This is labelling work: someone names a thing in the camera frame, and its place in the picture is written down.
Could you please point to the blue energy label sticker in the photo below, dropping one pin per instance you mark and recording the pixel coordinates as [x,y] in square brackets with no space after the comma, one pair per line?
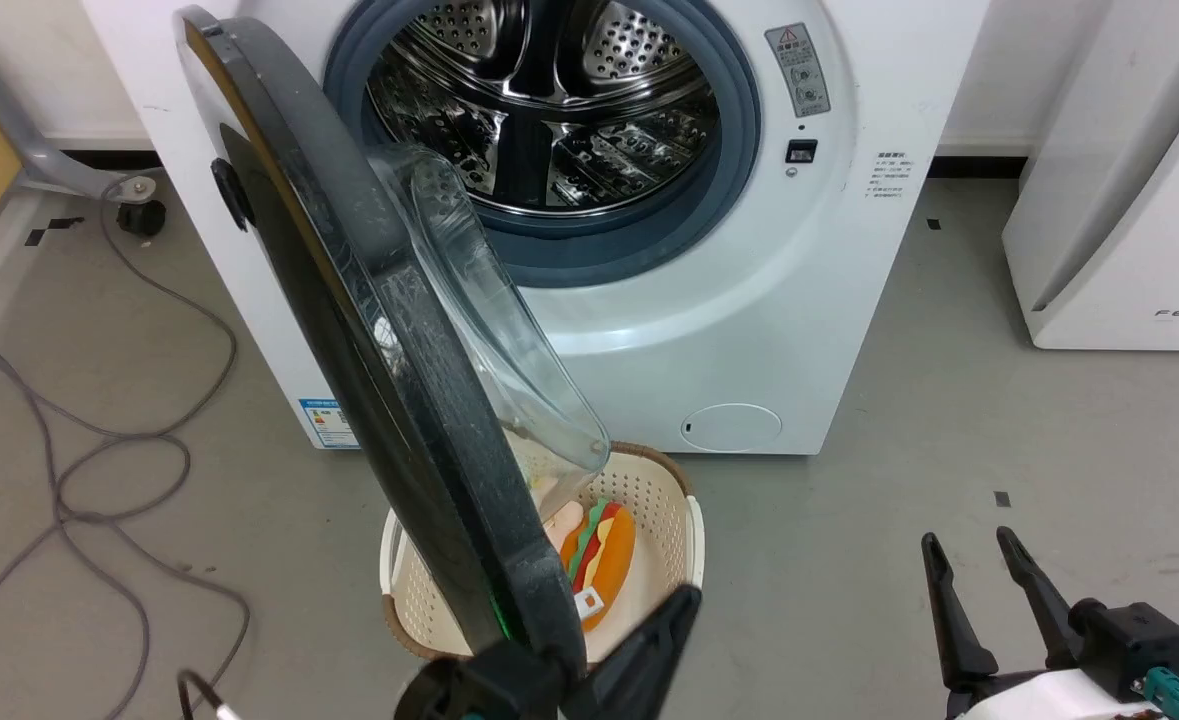
[327,422]

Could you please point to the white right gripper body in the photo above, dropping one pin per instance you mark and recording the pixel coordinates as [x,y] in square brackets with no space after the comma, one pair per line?
[1049,700]

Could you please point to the white appliance cabinet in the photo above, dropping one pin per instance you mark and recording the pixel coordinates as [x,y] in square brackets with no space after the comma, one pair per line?
[1129,250]

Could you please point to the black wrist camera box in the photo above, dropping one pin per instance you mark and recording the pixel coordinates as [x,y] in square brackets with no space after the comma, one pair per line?
[1134,640]

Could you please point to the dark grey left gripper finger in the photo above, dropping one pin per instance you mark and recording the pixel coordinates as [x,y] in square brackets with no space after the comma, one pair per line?
[639,660]

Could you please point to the round white filter cover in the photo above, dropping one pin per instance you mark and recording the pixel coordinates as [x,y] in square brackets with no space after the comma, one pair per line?
[731,428]

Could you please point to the white front-load washing machine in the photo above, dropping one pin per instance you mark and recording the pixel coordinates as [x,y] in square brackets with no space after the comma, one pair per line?
[799,300]

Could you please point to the cream perforated laundry basket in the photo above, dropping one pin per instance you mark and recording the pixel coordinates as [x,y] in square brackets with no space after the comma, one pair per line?
[661,540]

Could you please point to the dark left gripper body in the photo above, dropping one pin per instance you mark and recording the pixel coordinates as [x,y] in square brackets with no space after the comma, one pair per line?
[489,690]

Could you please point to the black caster wheel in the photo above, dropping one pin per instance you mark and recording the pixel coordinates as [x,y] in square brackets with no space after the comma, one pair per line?
[141,217]

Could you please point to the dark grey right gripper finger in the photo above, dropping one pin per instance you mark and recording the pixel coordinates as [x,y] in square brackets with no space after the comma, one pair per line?
[1044,615]
[957,630]

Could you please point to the grey metal cart leg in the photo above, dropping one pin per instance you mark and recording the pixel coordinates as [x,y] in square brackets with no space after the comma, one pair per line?
[39,160]

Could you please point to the black round washer door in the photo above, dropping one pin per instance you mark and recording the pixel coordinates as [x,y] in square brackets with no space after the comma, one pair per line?
[429,430]

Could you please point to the orange hamburger plush toy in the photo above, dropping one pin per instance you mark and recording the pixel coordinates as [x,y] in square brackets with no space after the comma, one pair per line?
[614,560]

